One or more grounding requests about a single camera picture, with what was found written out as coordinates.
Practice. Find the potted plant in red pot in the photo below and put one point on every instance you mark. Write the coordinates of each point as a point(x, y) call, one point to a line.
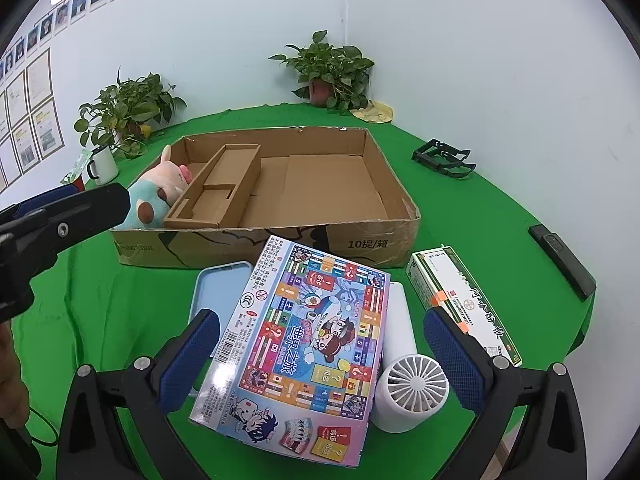
point(325, 65)

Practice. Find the bushy potted green plant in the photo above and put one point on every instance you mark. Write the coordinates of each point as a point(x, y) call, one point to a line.
point(130, 105)

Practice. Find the pink and teal plush toy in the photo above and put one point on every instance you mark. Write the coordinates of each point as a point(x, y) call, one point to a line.
point(150, 200)

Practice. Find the red paper cup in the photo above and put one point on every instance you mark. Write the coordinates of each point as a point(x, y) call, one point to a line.
point(77, 170)

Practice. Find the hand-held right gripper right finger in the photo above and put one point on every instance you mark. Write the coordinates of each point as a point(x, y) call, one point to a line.
point(450, 355)

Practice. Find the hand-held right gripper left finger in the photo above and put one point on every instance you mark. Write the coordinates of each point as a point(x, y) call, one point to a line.
point(200, 345)

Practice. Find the black rectangular bar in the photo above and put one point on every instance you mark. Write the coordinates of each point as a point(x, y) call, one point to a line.
point(562, 260)

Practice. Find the person's left hand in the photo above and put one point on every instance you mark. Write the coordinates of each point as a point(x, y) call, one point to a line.
point(12, 375)

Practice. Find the brown cardboard box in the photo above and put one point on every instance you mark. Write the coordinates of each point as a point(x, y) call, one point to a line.
point(350, 245)

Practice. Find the black plastic bracket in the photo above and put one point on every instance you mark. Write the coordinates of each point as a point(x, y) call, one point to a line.
point(445, 160)

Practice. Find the green and white medicine box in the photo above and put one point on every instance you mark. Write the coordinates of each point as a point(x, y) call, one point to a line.
point(460, 290)

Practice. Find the white enamel mug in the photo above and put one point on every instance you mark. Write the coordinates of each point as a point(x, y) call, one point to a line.
point(105, 166)

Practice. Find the colourful board game box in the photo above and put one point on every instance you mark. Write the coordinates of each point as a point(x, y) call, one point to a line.
point(300, 340)

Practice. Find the yellow fallen leaf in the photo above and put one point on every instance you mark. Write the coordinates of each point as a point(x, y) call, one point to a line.
point(375, 111)

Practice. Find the light blue phone case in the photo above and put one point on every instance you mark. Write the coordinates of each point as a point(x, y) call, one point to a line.
point(220, 285)

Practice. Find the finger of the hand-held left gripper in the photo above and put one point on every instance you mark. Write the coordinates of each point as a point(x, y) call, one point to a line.
point(50, 197)
point(80, 215)

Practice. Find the group of wall documents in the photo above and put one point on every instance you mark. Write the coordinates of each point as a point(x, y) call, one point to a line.
point(30, 125)

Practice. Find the small white fan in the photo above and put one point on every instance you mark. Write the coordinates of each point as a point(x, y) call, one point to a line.
point(415, 390)

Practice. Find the cardboard divider tray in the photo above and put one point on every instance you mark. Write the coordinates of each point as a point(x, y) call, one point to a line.
point(225, 180)

